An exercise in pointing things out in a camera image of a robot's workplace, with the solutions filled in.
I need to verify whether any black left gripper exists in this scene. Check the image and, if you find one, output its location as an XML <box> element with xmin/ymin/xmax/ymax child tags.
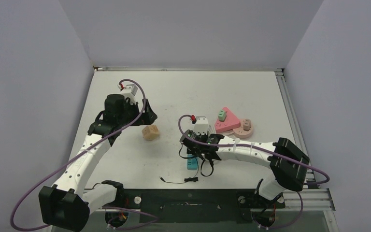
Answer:
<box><xmin>117</xmin><ymin>99</ymin><xmax>156</xmax><ymax>128</ymax></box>

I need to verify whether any beige cube adapter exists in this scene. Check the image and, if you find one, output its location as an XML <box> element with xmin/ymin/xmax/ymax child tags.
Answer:
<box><xmin>142</xmin><ymin>125</ymin><xmax>160</xmax><ymax>141</ymax></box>

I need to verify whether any teal power strip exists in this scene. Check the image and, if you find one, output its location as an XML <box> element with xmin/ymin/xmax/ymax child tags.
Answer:
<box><xmin>186</xmin><ymin>154</ymin><xmax>199</xmax><ymax>171</ymax></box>

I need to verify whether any black plug with thin cable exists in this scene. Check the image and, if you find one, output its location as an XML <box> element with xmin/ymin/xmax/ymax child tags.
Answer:
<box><xmin>159</xmin><ymin>169</ymin><xmax>200</xmax><ymax>184</ymax></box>

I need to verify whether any pink triangular power strip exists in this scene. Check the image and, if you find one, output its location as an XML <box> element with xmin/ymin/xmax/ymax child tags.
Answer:
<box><xmin>214</xmin><ymin>107</ymin><xmax>240</xmax><ymax>133</ymax></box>

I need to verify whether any green plug adapter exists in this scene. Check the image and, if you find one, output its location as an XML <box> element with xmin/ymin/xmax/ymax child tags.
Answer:
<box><xmin>218</xmin><ymin>109</ymin><xmax>227</xmax><ymax>122</ymax></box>

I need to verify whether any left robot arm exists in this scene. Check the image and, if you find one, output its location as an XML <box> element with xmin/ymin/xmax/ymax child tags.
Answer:
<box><xmin>39</xmin><ymin>94</ymin><xmax>157</xmax><ymax>232</ymax></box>

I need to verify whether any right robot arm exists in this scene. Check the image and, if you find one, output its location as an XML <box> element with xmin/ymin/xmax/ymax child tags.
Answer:
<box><xmin>180</xmin><ymin>130</ymin><xmax>310</xmax><ymax>207</ymax></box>

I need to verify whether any beige plug on round socket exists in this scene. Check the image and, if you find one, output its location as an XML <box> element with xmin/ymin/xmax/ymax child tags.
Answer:
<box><xmin>242</xmin><ymin>119</ymin><xmax>251</xmax><ymax>131</ymax></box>

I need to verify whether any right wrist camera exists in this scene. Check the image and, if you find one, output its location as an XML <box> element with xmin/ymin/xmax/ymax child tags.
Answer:
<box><xmin>193</xmin><ymin>116</ymin><xmax>210</xmax><ymax>135</ymax></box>

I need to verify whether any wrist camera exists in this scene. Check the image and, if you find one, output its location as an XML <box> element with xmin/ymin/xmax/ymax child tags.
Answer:
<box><xmin>193</xmin><ymin>116</ymin><xmax>210</xmax><ymax>135</ymax></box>
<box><xmin>119</xmin><ymin>84</ymin><xmax>138</xmax><ymax>105</ymax></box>

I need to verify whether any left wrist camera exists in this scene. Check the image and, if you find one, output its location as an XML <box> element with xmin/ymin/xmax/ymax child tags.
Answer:
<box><xmin>119</xmin><ymin>84</ymin><xmax>138</xmax><ymax>105</ymax></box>

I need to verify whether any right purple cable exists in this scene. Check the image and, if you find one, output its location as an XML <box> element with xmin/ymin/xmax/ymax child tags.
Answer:
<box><xmin>177</xmin><ymin>115</ymin><xmax>331</xmax><ymax>231</ymax></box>

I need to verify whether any purple cable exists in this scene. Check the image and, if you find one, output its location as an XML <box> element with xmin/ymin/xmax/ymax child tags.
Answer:
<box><xmin>10</xmin><ymin>78</ymin><xmax>159</xmax><ymax>232</ymax></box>
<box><xmin>177</xmin><ymin>115</ymin><xmax>331</xmax><ymax>231</ymax></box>

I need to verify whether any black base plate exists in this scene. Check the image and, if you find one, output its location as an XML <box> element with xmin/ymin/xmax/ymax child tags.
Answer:
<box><xmin>107</xmin><ymin>189</ymin><xmax>285</xmax><ymax>223</ymax></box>

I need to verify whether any aluminium table frame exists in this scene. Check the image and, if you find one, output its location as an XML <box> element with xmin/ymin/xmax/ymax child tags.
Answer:
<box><xmin>41</xmin><ymin>66</ymin><xmax>340</xmax><ymax>232</ymax></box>

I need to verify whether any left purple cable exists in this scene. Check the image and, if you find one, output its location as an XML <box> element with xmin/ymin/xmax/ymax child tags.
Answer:
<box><xmin>10</xmin><ymin>78</ymin><xmax>159</xmax><ymax>232</ymax></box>

